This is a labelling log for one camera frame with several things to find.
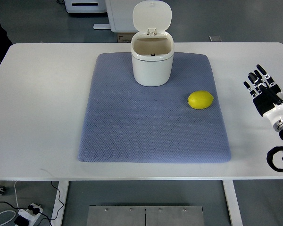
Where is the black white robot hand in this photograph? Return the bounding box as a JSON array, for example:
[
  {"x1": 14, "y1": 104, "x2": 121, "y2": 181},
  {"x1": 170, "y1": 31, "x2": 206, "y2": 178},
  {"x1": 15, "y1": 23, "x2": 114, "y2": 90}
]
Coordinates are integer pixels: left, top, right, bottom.
[{"x1": 243, "y1": 64, "x2": 283, "y2": 131}]

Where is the yellow lemon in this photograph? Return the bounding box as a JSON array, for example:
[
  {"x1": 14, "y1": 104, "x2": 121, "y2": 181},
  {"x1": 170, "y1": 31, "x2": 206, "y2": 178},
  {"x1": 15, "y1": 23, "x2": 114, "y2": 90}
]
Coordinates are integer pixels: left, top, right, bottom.
[{"x1": 187, "y1": 90, "x2": 214, "y2": 109}]

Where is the white trash bin with lid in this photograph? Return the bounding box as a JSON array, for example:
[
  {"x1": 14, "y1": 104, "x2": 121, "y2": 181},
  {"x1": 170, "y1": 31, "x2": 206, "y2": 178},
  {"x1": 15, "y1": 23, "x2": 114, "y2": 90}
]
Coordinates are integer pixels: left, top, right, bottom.
[{"x1": 131, "y1": 0, "x2": 175, "y2": 87}]

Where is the grey floor socket plate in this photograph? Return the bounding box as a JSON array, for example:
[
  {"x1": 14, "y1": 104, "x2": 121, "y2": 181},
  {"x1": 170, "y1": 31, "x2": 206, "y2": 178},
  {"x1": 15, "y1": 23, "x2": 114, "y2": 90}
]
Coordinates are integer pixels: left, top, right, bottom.
[{"x1": 209, "y1": 35, "x2": 222, "y2": 42}]

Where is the white table leg right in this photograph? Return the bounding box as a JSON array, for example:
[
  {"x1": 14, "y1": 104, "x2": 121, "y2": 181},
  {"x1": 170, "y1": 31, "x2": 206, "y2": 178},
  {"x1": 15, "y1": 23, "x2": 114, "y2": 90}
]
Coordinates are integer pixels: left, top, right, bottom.
[{"x1": 222, "y1": 180, "x2": 243, "y2": 226}]

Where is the white table leg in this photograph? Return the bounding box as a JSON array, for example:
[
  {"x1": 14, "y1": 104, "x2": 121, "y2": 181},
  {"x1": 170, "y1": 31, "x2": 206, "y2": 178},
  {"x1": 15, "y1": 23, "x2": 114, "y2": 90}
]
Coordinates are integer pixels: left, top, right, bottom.
[
  {"x1": 222, "y1": 180, "x2": 243, "y2": 226},
  {"x1": 51, "y1": 180, "x2": 69, "y2": 226}
]

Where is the blue quilted mat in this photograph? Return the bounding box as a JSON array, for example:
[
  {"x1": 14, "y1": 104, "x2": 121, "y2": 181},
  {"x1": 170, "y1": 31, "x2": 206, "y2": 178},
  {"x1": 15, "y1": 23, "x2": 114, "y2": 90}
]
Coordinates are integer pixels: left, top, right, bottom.
[{"x1": 78, "y1": 53, "x2": 231, "y2": 163}]

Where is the cardboard box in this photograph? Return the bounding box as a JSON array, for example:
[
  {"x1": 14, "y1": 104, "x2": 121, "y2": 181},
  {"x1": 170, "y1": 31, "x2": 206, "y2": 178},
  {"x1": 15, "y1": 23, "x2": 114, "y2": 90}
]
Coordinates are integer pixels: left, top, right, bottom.
[{"x1": 117, "y1": 32, "x2": 135, "y2": 43}]

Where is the white cabinet base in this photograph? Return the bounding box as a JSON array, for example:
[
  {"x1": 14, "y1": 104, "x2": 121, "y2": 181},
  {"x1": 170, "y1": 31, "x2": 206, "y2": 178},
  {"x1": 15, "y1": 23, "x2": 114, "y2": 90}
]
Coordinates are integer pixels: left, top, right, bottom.
[{"x1": 93, "y1": 0, "x2": 141, "y2": 33}]

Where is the grey metal floor plate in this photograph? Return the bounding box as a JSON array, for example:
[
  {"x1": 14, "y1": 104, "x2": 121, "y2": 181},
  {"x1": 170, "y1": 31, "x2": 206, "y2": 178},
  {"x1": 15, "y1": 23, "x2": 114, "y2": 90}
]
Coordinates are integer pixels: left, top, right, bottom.
[{"x1": 87, "y1": 206, "x2": 205, "y2": 226}]

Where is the white machine with black slot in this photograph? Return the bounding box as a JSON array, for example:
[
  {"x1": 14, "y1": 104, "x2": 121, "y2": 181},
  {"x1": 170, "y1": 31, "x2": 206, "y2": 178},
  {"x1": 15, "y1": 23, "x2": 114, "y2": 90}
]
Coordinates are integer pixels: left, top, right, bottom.
[{"x1": 64, "y1": 0, "x2": 107, "y2": 14}]

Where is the white table leg left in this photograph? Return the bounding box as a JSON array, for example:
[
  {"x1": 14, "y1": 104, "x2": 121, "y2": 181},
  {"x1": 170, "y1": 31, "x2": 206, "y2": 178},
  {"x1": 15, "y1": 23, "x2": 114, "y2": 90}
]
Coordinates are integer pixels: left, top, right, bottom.
[{"x1": 51, "y1": 180, "x2": 69, "y2": 226}]

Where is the white power strip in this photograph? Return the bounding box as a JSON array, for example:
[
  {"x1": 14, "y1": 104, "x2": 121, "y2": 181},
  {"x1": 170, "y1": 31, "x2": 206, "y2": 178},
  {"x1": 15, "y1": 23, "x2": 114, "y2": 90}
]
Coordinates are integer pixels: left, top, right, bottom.
[{"x1": 14, "y1": 203, "x2": 43, "y2": 226}]

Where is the black power cable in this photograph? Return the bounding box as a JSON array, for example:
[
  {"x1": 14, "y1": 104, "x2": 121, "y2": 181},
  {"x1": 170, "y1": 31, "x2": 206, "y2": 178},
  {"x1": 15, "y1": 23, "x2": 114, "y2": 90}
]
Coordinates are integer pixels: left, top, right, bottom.
[{"x1": 0, "y1": 180, "x2": 65, "y2": 226}]

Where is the white cable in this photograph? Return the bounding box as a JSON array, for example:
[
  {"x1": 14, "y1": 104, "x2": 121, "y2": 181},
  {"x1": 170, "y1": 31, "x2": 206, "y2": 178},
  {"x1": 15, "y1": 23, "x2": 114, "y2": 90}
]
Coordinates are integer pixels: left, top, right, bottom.
[{"x1": 0, "y1": 180, "x2": 21, "y2": 226}]

